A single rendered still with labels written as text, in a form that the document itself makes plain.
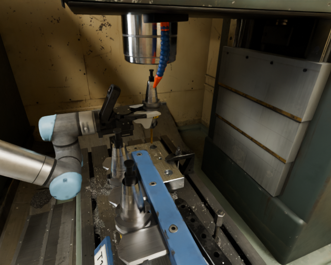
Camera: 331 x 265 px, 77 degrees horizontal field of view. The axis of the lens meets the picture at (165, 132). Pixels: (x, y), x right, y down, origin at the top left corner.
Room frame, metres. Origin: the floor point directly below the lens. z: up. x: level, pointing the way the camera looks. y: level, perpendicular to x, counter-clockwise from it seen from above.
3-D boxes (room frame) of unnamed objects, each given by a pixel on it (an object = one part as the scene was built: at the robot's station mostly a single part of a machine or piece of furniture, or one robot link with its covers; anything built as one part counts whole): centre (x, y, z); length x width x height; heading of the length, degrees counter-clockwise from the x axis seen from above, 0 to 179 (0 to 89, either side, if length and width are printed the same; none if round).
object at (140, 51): (0.67, 0.05, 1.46); 0.16 x 0.16 x 0.12
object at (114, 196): (0.30, 0.07, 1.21); 0.07 x 0.05 x 0.01; 111
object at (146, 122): (0.63, 0.06, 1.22); 0.09 x 0.03 x 0.06; 97
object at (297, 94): (0.83, -0.36, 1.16); 0.48 x 0.05 x 0.51; 21
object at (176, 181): (0.71, 0.08, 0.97); 0.29 x 0.23 x 0.05; 21
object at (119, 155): (0.35, 0.09, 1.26); 0.04 x 0.04 x 0.07
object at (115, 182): (0.35, 0.09, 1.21); 0.06 x 0.06 x 0.03
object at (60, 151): (0.55, 0.31, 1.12); 0.11 x 0.08 x 0.11; 21
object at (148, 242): (0.20, 0.03, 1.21); 0.07 x 0.05 x 0.01; 111
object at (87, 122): (0.59, 0.24, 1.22); 0.08 x 0.05 x 0.08; 21
